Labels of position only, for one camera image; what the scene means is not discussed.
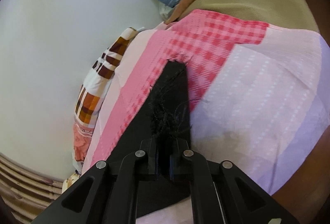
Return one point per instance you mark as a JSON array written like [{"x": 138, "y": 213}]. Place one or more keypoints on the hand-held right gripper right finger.
[{"x": 172, "y": 164}]

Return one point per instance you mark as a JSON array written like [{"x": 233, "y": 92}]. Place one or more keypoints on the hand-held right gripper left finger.
[{"x": 152, "y": 162}]

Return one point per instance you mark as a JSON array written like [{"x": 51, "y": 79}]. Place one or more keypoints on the black pants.
[{"x": 170, "y": 100}]

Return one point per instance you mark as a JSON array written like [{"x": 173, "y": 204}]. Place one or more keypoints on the floral pillow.
[{"x": 70, "y": 181}]

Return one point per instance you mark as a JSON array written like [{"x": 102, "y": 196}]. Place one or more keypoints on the orange plaid quilt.
[{"x": 89, "y": 102}]

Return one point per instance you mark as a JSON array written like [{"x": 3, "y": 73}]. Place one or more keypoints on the pink checked bedsheet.
[{"x": 245, "y": 89}]

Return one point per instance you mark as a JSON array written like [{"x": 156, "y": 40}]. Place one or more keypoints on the brown wooden bed frame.
[{"x": 309, "y": 177}]

